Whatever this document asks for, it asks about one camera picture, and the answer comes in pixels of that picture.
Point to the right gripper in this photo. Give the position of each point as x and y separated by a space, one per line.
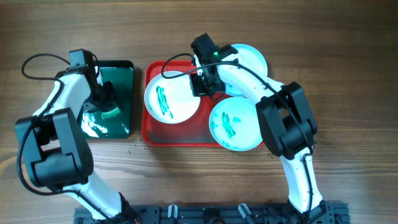
198 90

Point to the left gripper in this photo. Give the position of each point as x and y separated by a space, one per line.
89 106

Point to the green sponge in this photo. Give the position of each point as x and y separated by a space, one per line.
111 113

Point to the white plate with green stain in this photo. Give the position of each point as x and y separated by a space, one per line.
169 99

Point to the light blue plate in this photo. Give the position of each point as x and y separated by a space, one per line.
254 58
234 124

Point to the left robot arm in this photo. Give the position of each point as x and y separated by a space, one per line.
54 157

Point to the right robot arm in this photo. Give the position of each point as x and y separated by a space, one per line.
287 125

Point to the dark green rectangular tray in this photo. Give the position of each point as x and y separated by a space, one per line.
121 74

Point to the red plastic tray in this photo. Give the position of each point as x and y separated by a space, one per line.
194 132

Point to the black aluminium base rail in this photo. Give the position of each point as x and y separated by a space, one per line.
333 212

